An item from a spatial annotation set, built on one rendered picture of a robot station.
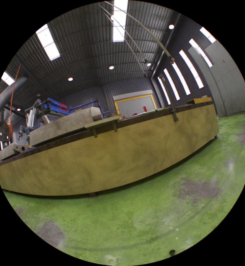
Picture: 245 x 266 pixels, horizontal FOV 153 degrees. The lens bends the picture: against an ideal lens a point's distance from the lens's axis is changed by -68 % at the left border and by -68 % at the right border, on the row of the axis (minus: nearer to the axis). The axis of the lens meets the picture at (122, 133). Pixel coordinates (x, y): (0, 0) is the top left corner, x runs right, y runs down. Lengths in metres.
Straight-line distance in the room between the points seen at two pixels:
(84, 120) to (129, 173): 0.73
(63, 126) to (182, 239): 1.36
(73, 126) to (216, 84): 5.85
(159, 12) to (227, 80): 8.26
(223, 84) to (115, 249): 5.87
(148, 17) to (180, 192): 10.91
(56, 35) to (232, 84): 11.54
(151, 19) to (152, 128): 10.46
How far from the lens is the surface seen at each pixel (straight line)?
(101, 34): 9.75
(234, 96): 5.40
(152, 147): 1.02
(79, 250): 0.82
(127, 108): 11.89
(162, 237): 0.70
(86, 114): 0.99
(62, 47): 10.02
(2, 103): 8.77
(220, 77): 5.65
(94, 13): 8.63
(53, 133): 1.13
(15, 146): 1.87
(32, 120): 2.78
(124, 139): 0.92
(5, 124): 7.50
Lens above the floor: 0.65
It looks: level
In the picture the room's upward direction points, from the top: 16 degrees counter-clockwise
